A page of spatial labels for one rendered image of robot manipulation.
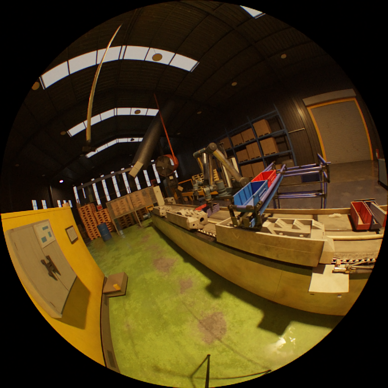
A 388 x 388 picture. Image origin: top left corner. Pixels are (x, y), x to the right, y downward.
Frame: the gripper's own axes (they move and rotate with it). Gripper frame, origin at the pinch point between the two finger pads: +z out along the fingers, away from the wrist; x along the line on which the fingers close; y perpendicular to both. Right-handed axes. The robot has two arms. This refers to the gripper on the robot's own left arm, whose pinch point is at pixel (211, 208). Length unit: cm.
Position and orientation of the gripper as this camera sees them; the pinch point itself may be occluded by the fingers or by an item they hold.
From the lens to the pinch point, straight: 211.5
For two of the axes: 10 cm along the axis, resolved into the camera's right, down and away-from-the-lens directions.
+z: 3.0, 9.4, 1.4
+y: -8.0, 3.3, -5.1
